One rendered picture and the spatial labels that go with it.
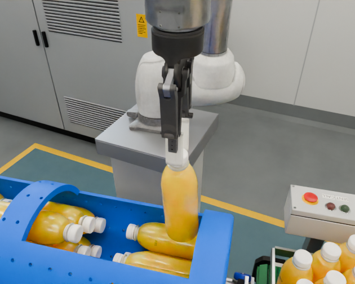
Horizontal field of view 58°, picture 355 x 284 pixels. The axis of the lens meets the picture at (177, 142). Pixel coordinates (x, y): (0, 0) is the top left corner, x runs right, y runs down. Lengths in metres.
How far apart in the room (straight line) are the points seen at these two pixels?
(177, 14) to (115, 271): 0.46
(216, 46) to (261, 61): 2.28
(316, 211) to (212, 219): 0.35
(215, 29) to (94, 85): 1.70
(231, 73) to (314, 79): 2.26
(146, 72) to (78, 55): 1.54
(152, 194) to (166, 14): 0.96
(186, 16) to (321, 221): 0.68
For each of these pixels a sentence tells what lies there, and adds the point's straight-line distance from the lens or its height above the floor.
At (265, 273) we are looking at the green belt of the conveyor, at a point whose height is 0.90.
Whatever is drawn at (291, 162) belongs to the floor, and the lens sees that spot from 2.91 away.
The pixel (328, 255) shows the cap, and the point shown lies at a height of 1.11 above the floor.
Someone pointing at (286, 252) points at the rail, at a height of 0.97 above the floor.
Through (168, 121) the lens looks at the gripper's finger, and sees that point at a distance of 0.47.
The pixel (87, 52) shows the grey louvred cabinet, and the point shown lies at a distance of 2.54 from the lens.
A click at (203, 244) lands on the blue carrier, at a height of 1.23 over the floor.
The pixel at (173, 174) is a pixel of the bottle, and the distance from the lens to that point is 0.58.
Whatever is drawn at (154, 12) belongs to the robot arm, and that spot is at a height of 1.63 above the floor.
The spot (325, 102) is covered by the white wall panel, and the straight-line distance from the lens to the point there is 3.44.
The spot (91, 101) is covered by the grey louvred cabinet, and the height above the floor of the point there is 0.48.
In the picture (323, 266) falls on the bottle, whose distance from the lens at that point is 0.86.
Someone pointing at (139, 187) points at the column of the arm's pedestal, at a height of 0.83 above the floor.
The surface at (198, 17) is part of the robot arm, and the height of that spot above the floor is 1.63.
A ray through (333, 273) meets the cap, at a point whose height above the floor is 1.11.
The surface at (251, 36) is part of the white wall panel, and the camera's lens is 3.30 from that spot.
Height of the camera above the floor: 1.74
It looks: 36 degrees down
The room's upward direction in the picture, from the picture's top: straight up
